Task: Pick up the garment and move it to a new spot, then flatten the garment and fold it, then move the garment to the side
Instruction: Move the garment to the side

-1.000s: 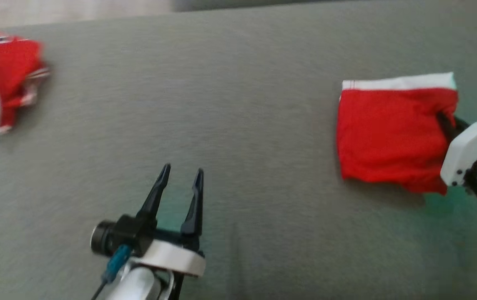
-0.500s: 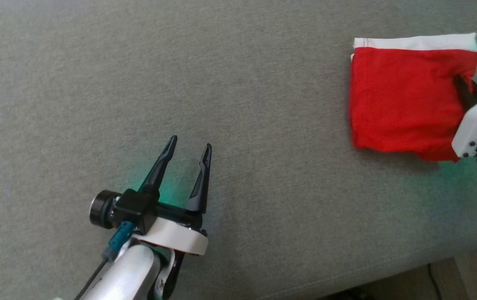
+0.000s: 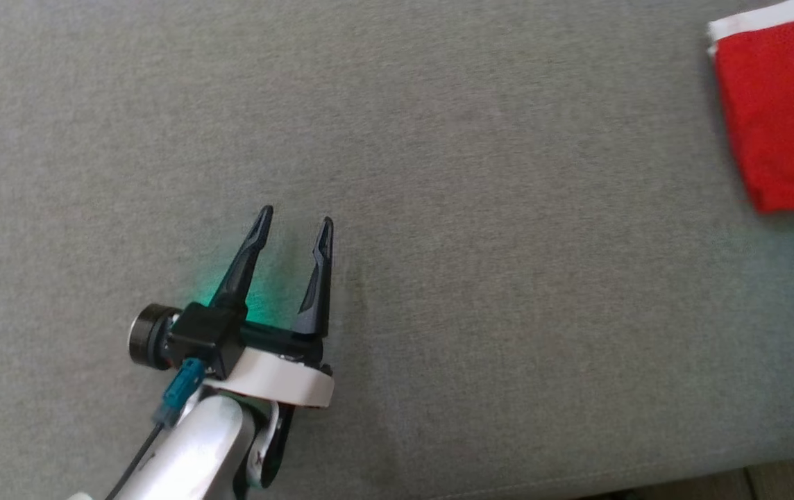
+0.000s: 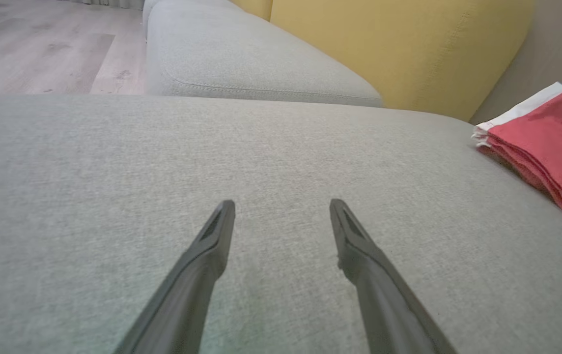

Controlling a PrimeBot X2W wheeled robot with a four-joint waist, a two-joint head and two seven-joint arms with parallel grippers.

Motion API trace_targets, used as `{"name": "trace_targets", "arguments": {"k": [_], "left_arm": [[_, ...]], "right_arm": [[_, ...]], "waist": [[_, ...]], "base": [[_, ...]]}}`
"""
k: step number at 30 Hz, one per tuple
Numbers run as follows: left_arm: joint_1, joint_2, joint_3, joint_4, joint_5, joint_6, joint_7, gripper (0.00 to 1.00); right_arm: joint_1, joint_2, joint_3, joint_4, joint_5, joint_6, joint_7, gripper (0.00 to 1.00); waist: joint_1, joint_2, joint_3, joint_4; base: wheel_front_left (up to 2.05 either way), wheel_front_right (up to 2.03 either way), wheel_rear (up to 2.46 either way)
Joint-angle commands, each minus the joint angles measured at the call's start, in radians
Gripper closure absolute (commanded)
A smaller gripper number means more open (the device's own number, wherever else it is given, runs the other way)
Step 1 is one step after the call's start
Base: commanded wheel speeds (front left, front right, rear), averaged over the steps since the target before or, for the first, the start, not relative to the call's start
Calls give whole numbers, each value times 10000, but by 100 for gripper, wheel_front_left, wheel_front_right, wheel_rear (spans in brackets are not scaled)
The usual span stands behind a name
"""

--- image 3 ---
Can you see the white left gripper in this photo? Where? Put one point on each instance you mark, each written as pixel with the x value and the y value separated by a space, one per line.
pixel 279 375

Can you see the red shorts with white band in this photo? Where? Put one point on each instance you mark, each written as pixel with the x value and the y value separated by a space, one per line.
pixel 786 111

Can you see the black left wrist motor cylinder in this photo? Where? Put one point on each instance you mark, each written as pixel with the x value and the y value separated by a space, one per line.
pixel 147 335

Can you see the grey fabric sofa seat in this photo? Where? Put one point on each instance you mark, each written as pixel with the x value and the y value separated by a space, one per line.
pixel 473 278

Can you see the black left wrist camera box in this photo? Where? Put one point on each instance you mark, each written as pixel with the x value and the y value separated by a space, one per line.
pixel 206 337

